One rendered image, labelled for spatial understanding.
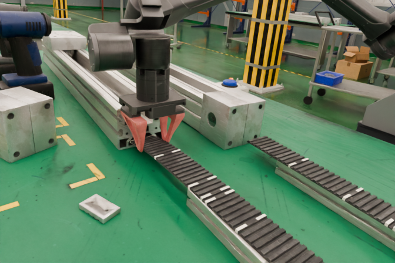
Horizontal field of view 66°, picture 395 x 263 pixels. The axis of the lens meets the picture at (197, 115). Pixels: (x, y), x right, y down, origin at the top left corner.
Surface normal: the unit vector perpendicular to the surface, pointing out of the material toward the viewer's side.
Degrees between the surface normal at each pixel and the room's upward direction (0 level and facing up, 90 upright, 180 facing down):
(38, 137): 90
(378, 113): 90
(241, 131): 90
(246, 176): 0
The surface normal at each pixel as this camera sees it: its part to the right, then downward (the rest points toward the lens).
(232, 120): 0.56, 0.35
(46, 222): 0.08, -0.93
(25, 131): 0.85, 0.25
